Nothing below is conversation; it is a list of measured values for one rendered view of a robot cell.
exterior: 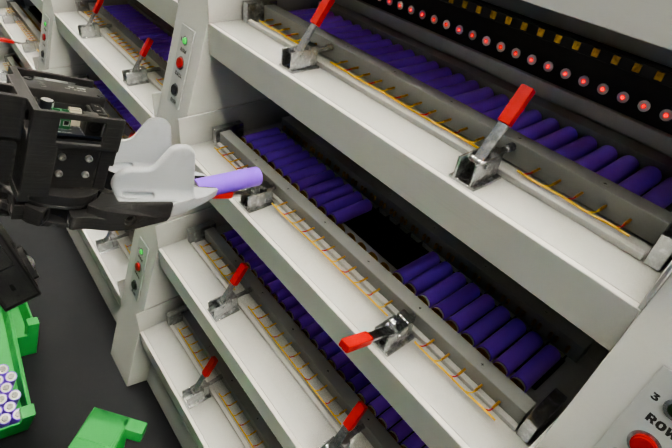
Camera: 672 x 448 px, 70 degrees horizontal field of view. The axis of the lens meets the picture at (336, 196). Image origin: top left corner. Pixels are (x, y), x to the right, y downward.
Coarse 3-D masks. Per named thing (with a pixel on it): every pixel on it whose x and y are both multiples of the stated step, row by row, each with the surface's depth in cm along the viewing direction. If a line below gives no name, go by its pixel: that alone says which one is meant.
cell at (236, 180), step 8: (248, 168) 44; (256, 168) 45; (208, 176) 42; (216, 176) 42; (224, 176) 43; (232, 176) 43; (240, 176) 43; (248, 176) 44; (256, 176) 44; (200, 184) 41; (208, 184) 41; (216, 184) 42; (224, 184) 42; (232, 184) 43; (240, 184) 43; (248, 184) 44; (256, 184) 45; (224, 192) 43
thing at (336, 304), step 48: (192, 144) 76; (288, 240) 60; (288, 288) 60; (336, 288) 55; (480, 288) 57; (336, 336) 54; (384, 384) 49; (432, 384) 46; (576, 384) 48; (432, 432) 45; (480, 432) 43; (528, 432) 42
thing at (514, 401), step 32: (256, 160) 70; (288, 192) 64; (320, 224) 60; (352, 256) 56; (384, 288) 53; (416, 320) 51; (448, 352) 48; (480, 384) 46; (512, 384) 45; (512, 416) 44
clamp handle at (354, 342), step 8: (384, 328) 48; (392, 328) 48; (352, 336) 45; (360, 336) 45; (368, 336) 46; (376, 336) 46; (384, 336) 47; (344, 344) 44; (352, 344) 44; (360, 344) 44; (368, 344) 46
